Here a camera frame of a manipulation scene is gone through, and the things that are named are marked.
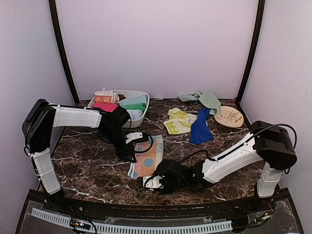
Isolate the green rolled towel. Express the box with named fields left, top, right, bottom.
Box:
left=120, top=103, right=147, bottom=112

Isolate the brown rolled towel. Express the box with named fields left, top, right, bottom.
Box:
left=118, top=95, right=126, bottom=100

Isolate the grey green crumpled towel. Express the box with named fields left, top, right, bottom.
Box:
left=178, top=91, right=221, bottom=115

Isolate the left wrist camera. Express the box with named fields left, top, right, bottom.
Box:
left=125, top=132, right=149, bottom=144

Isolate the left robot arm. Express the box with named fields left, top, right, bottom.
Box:
left=22, top=99, right=136, bottom=213

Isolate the light blue rolled towel front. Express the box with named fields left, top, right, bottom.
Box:
left=127, top=110, right=143, bottom=120

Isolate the white plastic basin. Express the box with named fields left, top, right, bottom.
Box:
left=86, top=89, right=150, bottom=129

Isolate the blue polka dot towel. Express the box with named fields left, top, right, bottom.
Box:
left=127, top=135, right=164, bottom=179

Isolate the light blue rolled towel back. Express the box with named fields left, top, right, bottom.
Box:
left=119, top=95, right=148, bottom=106

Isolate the light blue rolled towel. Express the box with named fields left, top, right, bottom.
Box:
left=127, top=110, right=143, bottom=120
left=119, top=95, right=148, bottom=106

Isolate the green patterned small towel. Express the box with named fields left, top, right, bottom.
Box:
left=163, top=107, right=197, bottom=135

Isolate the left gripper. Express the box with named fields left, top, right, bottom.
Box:
left=101, top=127, right=137, bottom=163

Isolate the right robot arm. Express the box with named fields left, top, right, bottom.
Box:
left=152, top=120, right=297, bottom=212

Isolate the white slotted cable duct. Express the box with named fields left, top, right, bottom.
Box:
left=31, top=208, right=233, bottom=234

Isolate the orange bunny towel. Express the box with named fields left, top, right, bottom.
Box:
left=94, top=90, right=120, bottom=104

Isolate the dark blue object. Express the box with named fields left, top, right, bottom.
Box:
left=190, top=107, right=214, bottom=145

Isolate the pink rolled towel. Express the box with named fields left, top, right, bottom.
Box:
left=92, top=103, right=119, bottom=112

